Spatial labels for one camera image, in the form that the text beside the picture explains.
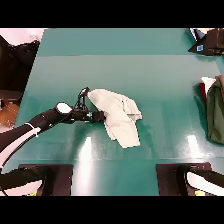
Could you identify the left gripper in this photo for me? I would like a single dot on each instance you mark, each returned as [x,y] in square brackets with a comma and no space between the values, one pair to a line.
[94,115]

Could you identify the white T-shirt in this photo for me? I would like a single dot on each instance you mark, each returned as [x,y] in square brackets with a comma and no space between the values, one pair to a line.
[120,116]

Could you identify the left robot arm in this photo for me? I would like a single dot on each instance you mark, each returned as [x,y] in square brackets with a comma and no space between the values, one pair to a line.
[20,131]

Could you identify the red garment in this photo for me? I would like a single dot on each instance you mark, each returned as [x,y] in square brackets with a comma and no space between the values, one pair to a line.
[203,90]

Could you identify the white garment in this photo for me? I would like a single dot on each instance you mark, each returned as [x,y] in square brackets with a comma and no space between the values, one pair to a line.
[208,83]

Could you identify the green garment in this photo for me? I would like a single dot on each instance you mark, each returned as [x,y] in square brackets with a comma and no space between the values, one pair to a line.
[216,115]

